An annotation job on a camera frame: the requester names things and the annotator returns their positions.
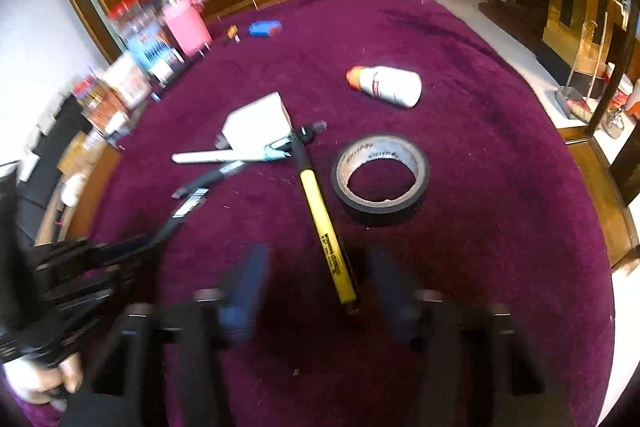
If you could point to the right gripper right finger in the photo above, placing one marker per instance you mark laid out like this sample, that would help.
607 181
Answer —
397 293

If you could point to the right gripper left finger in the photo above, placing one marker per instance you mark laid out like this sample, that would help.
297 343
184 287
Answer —
242 295

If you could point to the black clear gel pen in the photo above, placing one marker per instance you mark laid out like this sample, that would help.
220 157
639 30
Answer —
189 196

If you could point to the left white gloved hand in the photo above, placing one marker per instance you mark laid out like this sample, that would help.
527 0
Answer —
36 385

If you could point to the purple velvet tablecloth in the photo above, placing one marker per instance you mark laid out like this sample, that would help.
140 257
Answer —
436 151

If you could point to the black tape roll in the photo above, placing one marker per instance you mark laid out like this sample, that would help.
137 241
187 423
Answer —
381 179

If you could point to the white blue pen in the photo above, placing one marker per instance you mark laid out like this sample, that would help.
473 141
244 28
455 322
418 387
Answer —
211 156

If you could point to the white square box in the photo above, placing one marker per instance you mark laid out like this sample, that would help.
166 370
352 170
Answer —
257 124

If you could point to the small orange black cutter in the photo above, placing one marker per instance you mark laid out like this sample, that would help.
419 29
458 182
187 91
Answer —
233 34

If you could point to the blue rectangular eraser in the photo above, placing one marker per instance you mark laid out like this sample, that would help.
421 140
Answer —
264 28

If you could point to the pink woven cup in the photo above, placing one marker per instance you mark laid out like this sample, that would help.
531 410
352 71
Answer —
184 21

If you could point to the yellow handled tool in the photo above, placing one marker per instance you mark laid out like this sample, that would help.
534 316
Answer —
330 244

